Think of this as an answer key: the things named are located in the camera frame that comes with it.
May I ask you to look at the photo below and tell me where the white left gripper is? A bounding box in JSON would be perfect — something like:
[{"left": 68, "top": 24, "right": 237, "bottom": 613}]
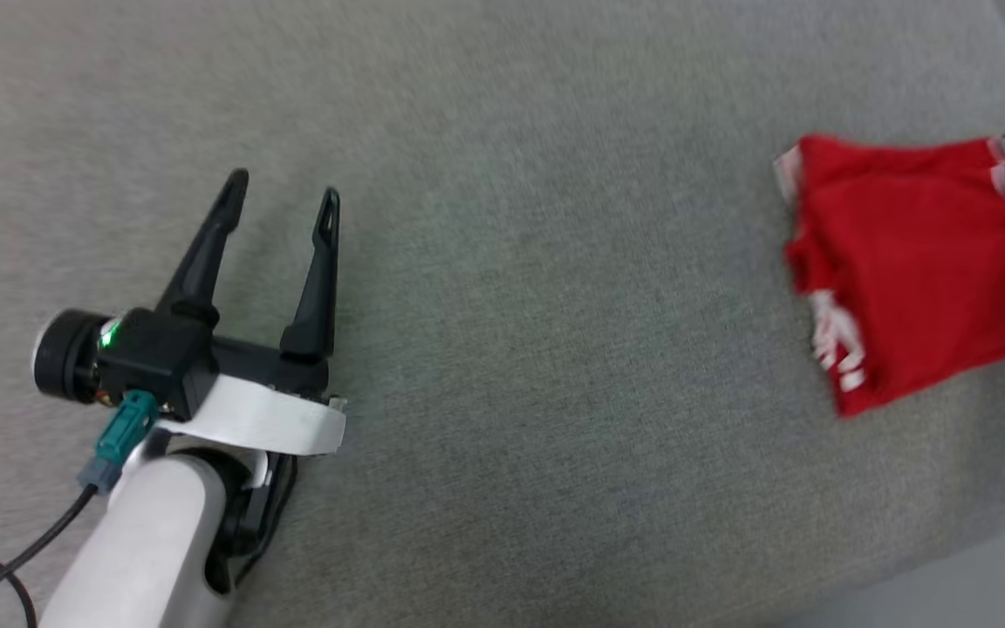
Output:
[{"left": 157, "top": 169, "right": 349, "bottom": 457}]

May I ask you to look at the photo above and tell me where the red garment with white stripes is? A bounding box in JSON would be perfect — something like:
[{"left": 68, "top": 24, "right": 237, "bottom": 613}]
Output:
[{"left": 771, "top": 128, "right": 1005, "bottom": 419}]

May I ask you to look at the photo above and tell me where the teal left camera connector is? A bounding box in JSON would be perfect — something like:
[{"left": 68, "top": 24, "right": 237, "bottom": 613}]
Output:
[{"left": 76, "top": 389, "right": 160, "bottom": 495}]

